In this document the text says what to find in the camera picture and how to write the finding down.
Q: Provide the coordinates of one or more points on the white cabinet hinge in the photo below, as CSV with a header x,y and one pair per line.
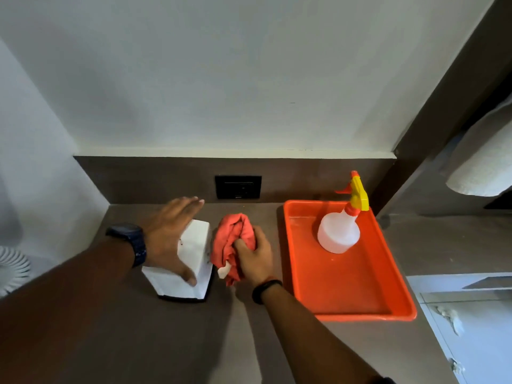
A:
x,y
457,367
451,317

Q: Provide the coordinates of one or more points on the black wristband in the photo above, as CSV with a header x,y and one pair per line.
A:
x,y
264,288

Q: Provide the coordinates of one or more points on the white cabinet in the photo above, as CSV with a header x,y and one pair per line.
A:
x,y
476,339

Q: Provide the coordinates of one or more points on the person's right hand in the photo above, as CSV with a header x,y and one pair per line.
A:
x,y
258,263

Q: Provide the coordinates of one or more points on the dark blue wristwatch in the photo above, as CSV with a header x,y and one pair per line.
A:
x,y
130,237

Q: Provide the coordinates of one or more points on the orange plastic tray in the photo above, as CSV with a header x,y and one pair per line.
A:
x,y
344,283

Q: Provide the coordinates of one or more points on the person's right thumb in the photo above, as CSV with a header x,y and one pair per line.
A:
x,y
241,247

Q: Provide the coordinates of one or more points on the white box with black base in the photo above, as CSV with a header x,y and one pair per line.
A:
x,y
196,247

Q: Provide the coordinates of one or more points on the person's right forearm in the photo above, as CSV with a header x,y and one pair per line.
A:
x,y
312,339

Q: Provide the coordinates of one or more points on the white spray bottle yellow trigger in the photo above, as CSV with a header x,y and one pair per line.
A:
x,y
338,233

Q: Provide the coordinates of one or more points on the person's left thumb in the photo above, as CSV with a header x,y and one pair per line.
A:
x,y
184,273

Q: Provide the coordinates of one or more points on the white hanging towel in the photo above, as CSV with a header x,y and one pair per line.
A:
x,y
484,163

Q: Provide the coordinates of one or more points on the person's left forearm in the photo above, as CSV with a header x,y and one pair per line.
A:
x,y
68,299

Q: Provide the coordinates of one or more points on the person's left hand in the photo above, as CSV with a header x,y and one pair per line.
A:
x,y
164,235

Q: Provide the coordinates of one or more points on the white fan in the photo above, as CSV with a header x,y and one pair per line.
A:
x,y
12,269

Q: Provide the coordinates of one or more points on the red cloth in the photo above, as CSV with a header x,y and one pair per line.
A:
x,y
230,235

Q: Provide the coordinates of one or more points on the black wall socket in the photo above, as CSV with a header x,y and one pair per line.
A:
x,y
238,187

